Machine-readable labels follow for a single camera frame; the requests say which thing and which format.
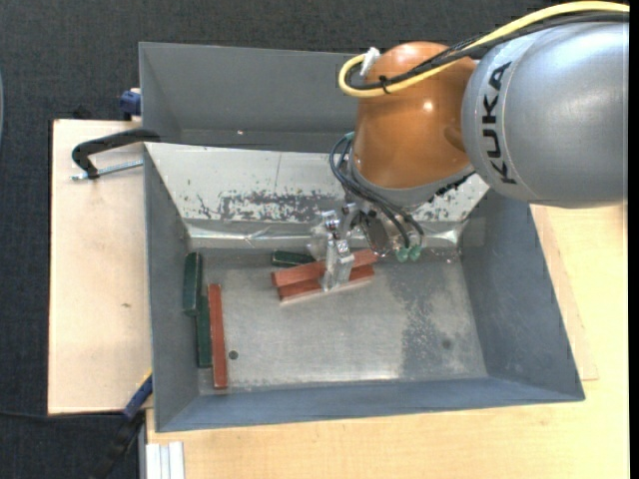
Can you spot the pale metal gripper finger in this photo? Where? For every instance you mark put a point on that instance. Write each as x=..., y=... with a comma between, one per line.
x=331, y=262
x=344, y=267

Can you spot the red-brown flat block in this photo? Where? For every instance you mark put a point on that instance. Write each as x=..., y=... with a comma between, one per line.
x=299, y=291
x=218, y=337
x=299, y=273

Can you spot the dark green flat block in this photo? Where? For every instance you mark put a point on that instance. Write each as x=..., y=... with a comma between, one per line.
x=192, y=282
x=291, y=258
x=203, y=337

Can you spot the grey metal bin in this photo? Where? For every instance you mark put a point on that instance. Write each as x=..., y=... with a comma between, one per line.
x=349, y=347

